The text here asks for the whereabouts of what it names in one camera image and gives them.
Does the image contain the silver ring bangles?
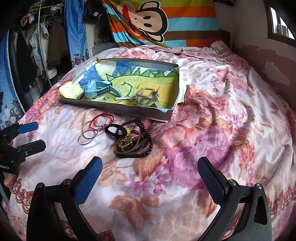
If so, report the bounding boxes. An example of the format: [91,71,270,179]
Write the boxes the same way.
[78,120,101,146]

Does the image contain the black hair tie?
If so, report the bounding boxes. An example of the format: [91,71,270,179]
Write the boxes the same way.
[105,123,129,139]

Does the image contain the black bead necklace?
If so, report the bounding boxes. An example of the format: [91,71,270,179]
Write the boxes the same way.
[114,118,154,159]

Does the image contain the light blue wrist watch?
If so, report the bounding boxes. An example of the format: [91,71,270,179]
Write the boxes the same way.
[78,80,122,99]

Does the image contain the person's left hand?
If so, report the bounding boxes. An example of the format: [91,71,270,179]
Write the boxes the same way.
[4,174,18,188]

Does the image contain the blue curtain at left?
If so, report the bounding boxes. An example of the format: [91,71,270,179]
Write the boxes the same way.
[0,32,25,130]

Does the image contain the pink floral bed quilt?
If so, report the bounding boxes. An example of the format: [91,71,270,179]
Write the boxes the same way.
[6,42,295,240]

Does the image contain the dinosaur painted shallow box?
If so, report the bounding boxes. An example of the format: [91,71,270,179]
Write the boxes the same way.
[59,58,186,122]

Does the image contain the blue polka dot curtain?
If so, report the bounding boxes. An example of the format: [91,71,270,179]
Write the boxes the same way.
[64,0,89,68]

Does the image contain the black cap on hook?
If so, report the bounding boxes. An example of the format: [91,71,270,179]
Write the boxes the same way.
[83,0,105,21]

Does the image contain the striped monkey cartoon blanket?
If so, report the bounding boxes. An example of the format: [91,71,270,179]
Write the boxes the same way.
[102,0,221,48]

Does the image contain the window with frame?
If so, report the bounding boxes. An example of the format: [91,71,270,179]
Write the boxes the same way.
[263,1,295,47]

